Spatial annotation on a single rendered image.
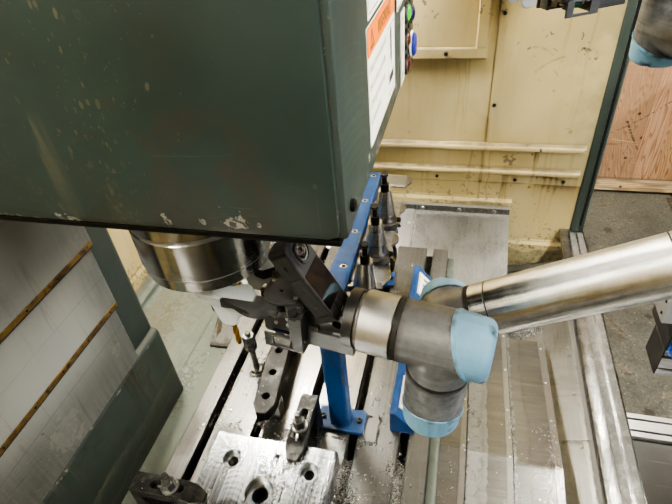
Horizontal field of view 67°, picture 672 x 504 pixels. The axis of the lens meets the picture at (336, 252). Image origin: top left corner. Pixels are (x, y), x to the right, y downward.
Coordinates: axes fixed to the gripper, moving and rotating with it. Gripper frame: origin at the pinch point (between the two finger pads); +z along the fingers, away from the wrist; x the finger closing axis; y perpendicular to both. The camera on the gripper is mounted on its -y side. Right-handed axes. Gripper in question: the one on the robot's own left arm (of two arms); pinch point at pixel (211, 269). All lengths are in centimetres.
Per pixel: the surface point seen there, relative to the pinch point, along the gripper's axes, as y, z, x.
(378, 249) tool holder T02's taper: 16.9, -13.3, 30.4
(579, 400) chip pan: 71, -61, 52
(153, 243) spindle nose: -10.3, -0.2, -7.9
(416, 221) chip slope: 58, -7, 97
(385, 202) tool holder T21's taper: 14.2, -11.2, 41.5
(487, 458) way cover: 64, -41, 24
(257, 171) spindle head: -23.0, -15.5, -10.6
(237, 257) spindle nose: -7.4, -7.5, -4.2
